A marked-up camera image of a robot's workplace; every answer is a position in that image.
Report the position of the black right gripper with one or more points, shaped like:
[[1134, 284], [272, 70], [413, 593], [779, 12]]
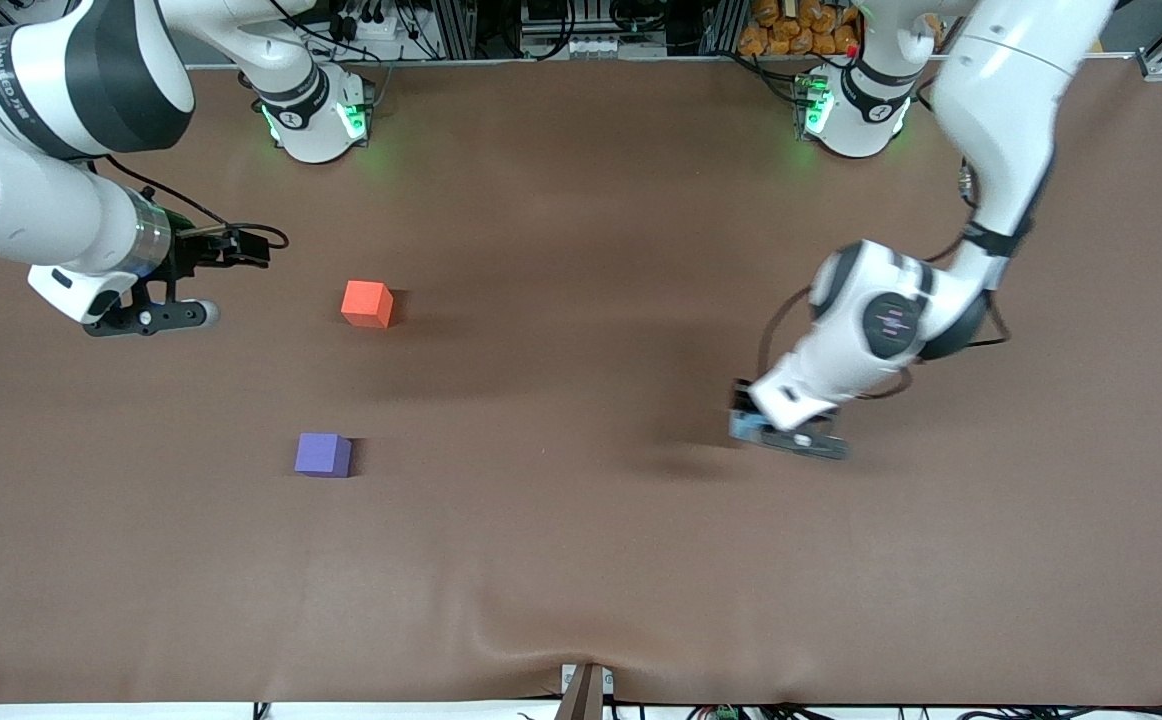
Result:
[[184, 256]]

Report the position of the light blue foam block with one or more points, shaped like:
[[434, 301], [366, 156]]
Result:
[[749, 426]]

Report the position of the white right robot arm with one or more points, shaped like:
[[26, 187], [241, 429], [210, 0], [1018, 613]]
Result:
[[41, 200]]

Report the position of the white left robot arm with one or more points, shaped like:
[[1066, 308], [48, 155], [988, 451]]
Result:
[[1001, 90]]

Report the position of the orange foam block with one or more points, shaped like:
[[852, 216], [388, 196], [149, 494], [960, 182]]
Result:
[[366, 303]]

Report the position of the purple foam block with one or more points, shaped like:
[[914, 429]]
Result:
[[321, 455]]

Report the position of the brown table cover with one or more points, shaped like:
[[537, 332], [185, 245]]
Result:
[[581, 550]]

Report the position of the white power strip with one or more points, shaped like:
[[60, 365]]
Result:
[[371, 25]]

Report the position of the green terminal connector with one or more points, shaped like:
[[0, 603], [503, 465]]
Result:
[[726, 713]]

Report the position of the pile of orange objects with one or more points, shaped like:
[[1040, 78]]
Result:
[[791, 30]]

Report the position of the grey electronics box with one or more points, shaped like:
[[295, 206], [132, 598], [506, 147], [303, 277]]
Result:
[[591, 30]]

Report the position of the wooden camera mount post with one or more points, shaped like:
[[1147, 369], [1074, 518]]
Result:
[[583, 695]]

